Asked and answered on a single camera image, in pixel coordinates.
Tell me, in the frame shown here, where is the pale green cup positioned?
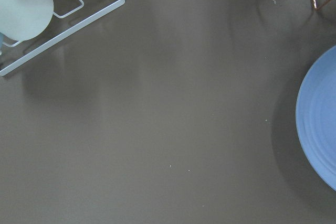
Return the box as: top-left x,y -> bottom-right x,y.
1,0 -> 54,41

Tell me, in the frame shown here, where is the blue round plate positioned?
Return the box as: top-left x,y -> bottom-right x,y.
296,47 -> 335,189

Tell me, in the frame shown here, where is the white wire dish rack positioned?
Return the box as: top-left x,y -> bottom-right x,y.
1,0 -> 125,77

